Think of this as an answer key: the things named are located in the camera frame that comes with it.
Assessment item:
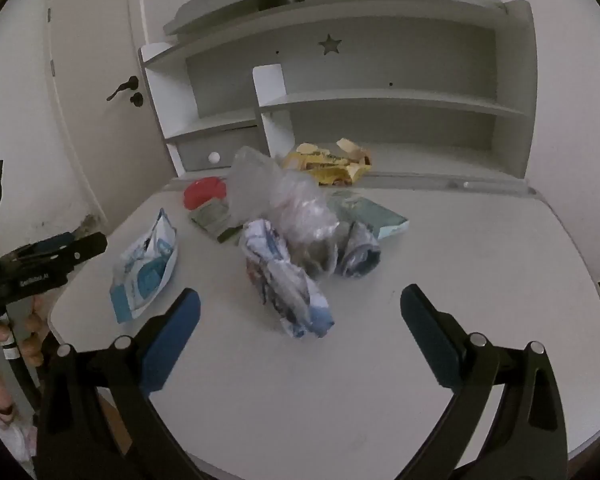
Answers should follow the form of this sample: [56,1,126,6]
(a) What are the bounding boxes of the person's left forearm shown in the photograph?
[0,400,37,478]

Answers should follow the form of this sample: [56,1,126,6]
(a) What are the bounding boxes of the clear plastic bag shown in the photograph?
[227,146,341,281]

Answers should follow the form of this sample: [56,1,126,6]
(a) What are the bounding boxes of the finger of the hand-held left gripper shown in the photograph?
[0,232,78,267]
[55,231,109,273]

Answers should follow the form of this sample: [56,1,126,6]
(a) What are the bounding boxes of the white door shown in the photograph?
[45,0,178,221]

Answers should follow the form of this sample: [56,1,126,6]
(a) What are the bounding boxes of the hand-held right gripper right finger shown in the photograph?
[395,284,568,480]

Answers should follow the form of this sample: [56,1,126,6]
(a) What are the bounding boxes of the small green packet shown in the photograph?
[188,199,243,244]

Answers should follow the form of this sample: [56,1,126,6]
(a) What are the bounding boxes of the grey drawer with white knob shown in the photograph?
[177,129,261,171]

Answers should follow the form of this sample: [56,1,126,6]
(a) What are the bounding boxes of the printed white wrapper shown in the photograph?
[240,218,335,339]

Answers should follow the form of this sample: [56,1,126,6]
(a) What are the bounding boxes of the white desk shelf unit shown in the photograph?
[139,0,538,186]

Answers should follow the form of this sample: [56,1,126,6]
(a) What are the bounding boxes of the black door handle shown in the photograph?
[106,76,140,102]

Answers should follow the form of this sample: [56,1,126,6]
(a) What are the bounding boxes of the white blue snack packet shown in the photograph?
[109,208,179,324]

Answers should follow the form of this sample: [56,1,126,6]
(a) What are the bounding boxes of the red round lid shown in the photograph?
[183,176,227,210]

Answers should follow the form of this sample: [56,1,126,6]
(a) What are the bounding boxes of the yellow snack wrapper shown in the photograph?
[282,137,373,187]

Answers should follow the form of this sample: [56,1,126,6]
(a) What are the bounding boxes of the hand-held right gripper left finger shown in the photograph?
[35,287,216,480]

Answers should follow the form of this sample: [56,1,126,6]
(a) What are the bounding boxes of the teal cardboard box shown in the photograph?
[325,189,410,241]

